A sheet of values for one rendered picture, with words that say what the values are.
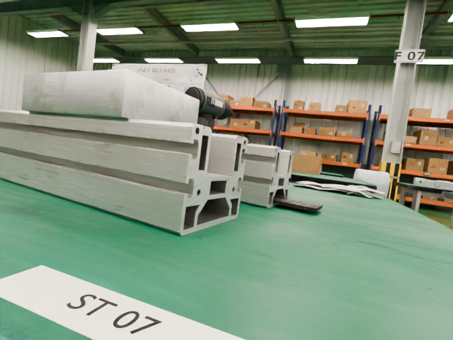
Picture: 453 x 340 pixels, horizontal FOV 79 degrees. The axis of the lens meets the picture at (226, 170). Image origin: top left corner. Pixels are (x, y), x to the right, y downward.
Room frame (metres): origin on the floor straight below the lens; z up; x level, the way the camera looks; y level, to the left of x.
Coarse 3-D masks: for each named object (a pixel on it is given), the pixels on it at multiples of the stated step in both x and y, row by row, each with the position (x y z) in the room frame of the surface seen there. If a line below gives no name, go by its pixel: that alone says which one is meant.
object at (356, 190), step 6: (312, 186) 0.79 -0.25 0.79; (318, 186) 0.82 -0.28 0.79; (324, 186) 0.78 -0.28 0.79; (330, 186) 0.78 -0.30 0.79; (336, 186) 0.77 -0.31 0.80; (342, 186) 0.78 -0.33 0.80; (348, 186) 0.81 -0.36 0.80; (354, 186) 0.83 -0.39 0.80; (360, 186) 0.80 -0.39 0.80; (348, 192) 0.75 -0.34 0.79; (354, 192) 0.74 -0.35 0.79; (360, 192) 0.73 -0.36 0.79; (366, 192) 0.78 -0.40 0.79; (378, 192) 0.74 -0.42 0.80; (384, 192) 0.77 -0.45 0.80
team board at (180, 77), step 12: (144, 72) 3.87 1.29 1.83; (156, 72) 3.80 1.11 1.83; (168, 72) 3.74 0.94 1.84; (180, 72) 3.67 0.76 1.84; (192, 72) 3.61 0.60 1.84; (204, 72) 3.55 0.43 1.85; (168, 84) 3.73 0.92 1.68; (180, 84) 3.67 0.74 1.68; (192, 84) 3.60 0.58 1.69; (204, 84) 3.57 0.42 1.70
